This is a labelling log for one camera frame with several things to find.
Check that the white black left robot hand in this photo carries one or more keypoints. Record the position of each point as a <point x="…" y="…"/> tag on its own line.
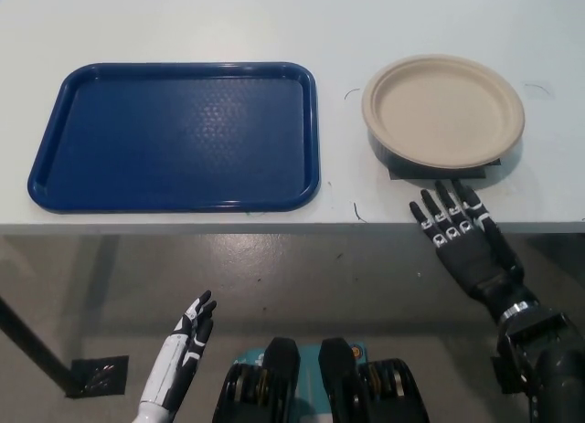
<point x="169" y="368"/>

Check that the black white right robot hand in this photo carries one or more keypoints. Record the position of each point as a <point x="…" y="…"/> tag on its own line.
<point x="466" y="254"/>

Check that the beige round paper plate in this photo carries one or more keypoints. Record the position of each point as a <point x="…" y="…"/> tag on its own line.
<point x="443" y="112"/>

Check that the blue plastic serving tray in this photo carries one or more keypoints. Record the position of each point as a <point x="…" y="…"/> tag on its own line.
<point x="173" y="135"/>

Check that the grey perforated plastic basket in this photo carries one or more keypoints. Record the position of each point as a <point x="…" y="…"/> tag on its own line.
<point x="381" y="151"/>

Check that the black table leg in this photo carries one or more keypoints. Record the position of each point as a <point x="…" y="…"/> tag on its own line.
<point x="36" y="341"/>

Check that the black teal robot body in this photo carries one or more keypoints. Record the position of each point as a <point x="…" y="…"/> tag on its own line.
<point x="338" y="373"/>

